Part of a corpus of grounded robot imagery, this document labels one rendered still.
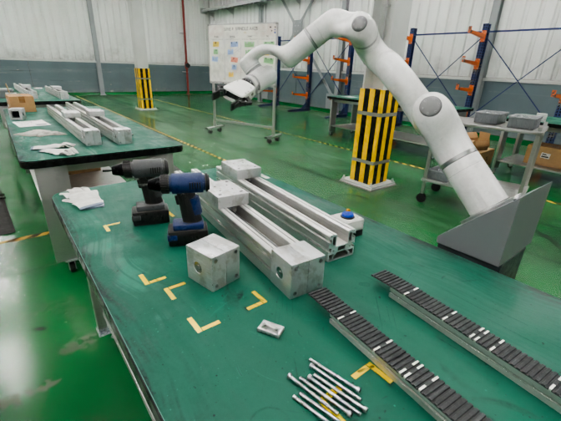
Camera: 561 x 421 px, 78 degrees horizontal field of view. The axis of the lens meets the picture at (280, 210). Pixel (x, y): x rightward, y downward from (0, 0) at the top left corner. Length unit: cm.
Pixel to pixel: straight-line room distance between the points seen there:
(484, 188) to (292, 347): 78
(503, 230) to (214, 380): 86
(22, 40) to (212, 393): 1520
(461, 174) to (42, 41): 1508
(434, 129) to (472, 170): 17
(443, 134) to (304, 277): 67
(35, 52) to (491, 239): 1522
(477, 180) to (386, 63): 50
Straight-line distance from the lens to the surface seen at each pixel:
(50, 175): 241
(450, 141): 125
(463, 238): 121
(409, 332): 84
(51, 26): 1569
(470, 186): 124
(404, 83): 134
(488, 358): 83
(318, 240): 103
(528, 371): 81
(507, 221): 115
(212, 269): 85
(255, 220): 108
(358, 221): 117
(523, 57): 869
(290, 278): 83
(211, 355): 73
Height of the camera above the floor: 130
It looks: 23 degrees down
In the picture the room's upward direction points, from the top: 2 degrees clockwise
